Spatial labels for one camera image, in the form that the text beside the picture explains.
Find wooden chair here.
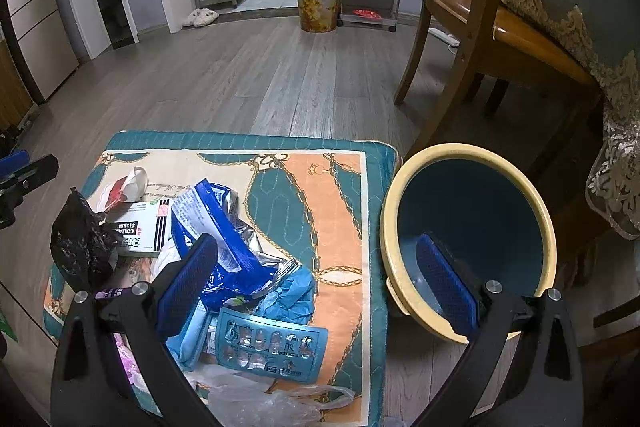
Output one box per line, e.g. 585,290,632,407
395,0,600,157

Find blue glove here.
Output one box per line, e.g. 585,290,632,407
254,265,316,325

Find teal orange patterned mat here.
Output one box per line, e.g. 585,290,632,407
51,131,399,426

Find white slippers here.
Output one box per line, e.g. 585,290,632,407
182,9,219,28

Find teal lace tablecloth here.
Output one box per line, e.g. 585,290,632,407
501,0,639,239

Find white power strip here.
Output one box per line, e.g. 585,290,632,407
428,27,460,48

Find black plastic bag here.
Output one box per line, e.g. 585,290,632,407
50,187,124,291

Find floral patterned waste bin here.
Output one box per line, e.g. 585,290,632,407
297,0,341,34

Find white red wrapper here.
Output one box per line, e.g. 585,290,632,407
96,167,149,212

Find clear plastic bag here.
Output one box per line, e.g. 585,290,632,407
183,364,355,426

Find purple tube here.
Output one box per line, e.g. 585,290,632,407
94,287,131,301

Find white medicine box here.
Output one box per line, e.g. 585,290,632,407
106,198,172,257

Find yellow rimmed teal trash bin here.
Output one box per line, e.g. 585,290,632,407
380,143,558,345

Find blue foil snack bag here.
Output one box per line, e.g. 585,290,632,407
171,180,300,313

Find white refrigerator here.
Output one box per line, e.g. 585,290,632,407
6,0,79,100

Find purple plastic wrapper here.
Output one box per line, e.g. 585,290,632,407
114,333,149,392

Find blue pill blister tray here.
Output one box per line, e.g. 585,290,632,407
215,308,329,384

